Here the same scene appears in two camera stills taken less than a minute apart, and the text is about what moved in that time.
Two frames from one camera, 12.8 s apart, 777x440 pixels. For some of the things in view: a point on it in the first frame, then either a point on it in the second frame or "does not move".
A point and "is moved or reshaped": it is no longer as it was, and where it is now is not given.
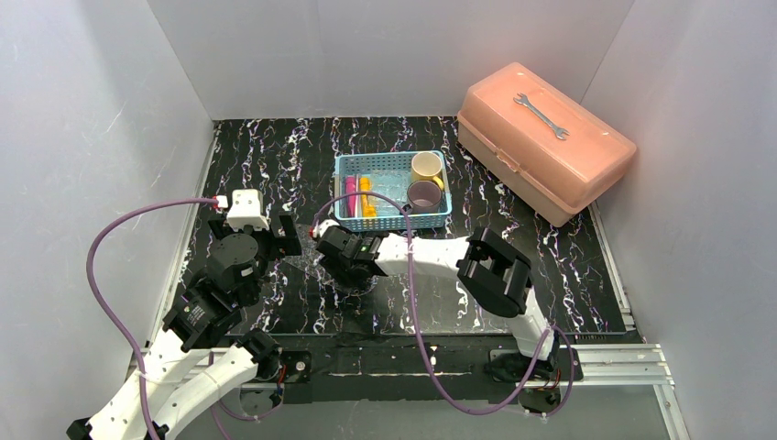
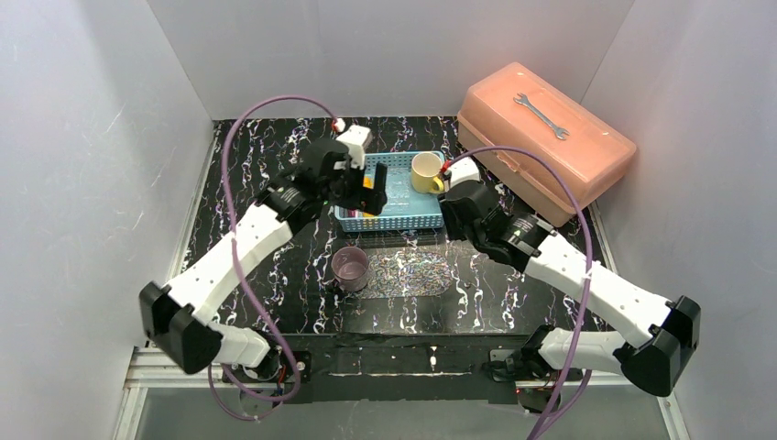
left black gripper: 282,234 → 353,184
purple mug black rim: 423,197 is moved or reshaped
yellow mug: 426,166 does not move
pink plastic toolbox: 509,150 does not move
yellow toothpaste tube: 365,186 does not move
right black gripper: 332,246 → 453,214
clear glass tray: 311,258 → 408,274
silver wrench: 559,132 does not move
